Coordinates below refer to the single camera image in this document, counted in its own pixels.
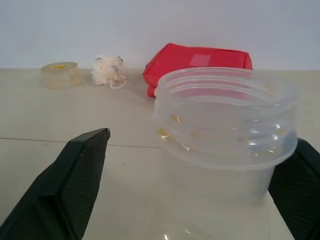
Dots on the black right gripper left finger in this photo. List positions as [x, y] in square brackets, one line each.
[57, 190]

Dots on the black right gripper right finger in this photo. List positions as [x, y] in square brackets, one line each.
[297, 190]

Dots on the clear plastic jar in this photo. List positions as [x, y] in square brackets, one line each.
[225, 155]

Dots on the clear tape roll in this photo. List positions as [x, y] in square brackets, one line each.
[60, 75]

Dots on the white mesh bath sponge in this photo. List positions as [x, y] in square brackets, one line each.
[108, 70]

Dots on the red fabric pouch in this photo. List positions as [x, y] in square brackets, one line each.
[200, 60]

